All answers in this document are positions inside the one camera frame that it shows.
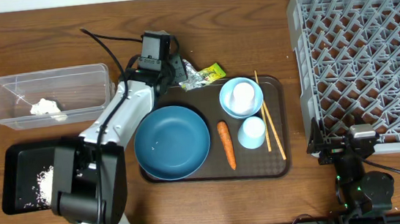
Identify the foil snack wrapper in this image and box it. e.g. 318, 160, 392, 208
179, 59, 226, 92

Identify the dark blue plate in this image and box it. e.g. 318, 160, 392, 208
134, 105, 211, 181

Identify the light blue bowl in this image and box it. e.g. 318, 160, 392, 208
219, 77, 264, 119

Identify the white tissue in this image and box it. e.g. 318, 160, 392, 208
30, 98, 67, 122

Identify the pile of white rice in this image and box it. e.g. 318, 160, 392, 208
23, 165, 54, 210

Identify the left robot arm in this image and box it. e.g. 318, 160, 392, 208
51, 53, 185, 224

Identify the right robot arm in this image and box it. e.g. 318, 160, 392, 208
307, 118, 394, 224

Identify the grey dishwasher rack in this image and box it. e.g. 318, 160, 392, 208
286, 0, 400, 154

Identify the wooden chopstick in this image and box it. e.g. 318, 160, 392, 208
253, 68, 288, 163
261, 101, 271, 152

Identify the light blue cup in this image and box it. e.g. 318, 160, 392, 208
237, 116, 266, 149

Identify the white cup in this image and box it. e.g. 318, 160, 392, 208
230, 82, 255, 116

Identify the orange carrot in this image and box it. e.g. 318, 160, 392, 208
217, 121, 237, 170

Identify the brown serving tray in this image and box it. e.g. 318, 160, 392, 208
140, 76, 292, 183

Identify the clear plastic bin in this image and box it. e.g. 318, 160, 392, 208
0, 63, 115, 130

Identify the black tray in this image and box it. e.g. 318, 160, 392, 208
1, 138, 80, 215

